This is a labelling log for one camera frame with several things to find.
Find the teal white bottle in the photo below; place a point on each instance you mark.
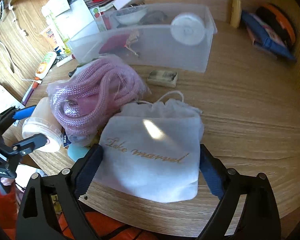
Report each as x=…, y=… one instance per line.
x=76, y=152

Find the orange sunscreen tube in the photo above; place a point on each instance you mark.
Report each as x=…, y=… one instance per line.
x=48, y=34

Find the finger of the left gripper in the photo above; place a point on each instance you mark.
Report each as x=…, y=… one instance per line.
x=20, y=114
x=30, y=144

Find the orange white glue bottle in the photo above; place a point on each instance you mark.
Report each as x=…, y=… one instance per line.
x=45, y=65

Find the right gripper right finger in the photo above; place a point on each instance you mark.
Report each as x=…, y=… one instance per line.
x=213, y=171

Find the translucent plastic jar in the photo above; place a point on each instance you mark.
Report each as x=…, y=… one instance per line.
x=43, y=121

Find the white drawstring cloth pouch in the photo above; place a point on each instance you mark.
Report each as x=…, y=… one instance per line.
x=152, y=150

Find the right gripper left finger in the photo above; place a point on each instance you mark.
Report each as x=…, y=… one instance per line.
x=85, y=169

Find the white lip balm stick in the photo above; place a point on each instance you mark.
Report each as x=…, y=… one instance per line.
x=65, y=60

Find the white folded paper sheet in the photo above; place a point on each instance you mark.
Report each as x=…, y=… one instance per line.
x=73, y=22

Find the fruit sticker sheet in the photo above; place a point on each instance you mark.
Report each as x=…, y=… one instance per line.
x=97, y=15

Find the black orange round case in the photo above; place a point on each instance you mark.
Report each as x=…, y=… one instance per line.
x=279, y=21

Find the white tape roll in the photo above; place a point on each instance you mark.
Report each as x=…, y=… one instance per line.
x=188, y=29

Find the clear plastic storage bin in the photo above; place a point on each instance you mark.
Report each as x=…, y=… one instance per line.
x=150, y=41

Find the red pouch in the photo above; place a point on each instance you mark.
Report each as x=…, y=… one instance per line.
x=114, y=43

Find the yellow liquid bottle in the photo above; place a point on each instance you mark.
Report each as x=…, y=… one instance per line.
x=60, y=41

